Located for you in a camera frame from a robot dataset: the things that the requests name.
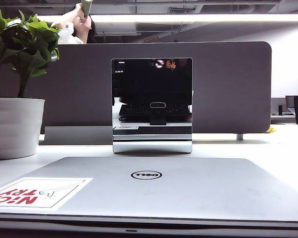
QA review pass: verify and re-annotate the silver Dell laptop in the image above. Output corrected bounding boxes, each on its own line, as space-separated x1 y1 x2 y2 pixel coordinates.
0 156 298 238

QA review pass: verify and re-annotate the red white laptop sticker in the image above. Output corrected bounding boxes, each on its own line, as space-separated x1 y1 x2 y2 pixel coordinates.
0 177 94 212

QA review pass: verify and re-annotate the grey desk divider panel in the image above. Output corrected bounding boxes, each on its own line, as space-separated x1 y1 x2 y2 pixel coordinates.
0 41 272 134

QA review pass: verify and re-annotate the ceiling light strip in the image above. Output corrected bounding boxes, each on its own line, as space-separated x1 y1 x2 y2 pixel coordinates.
37 14 298 23

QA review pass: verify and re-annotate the person in white shirt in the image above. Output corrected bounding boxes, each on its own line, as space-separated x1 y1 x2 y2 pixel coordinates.
51 2 96 45

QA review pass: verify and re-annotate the ceiling air vent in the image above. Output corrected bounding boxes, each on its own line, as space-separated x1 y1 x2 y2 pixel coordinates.
168 7 197 14

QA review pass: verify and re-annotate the beige drinking bottle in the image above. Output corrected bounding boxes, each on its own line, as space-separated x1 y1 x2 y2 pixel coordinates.
79 0 93 20

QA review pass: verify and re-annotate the background grey desk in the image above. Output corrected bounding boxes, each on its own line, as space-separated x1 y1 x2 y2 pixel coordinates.
270 98 296 124

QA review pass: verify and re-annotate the green leafy plant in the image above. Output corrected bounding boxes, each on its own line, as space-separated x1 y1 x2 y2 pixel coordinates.
0 3 61 99

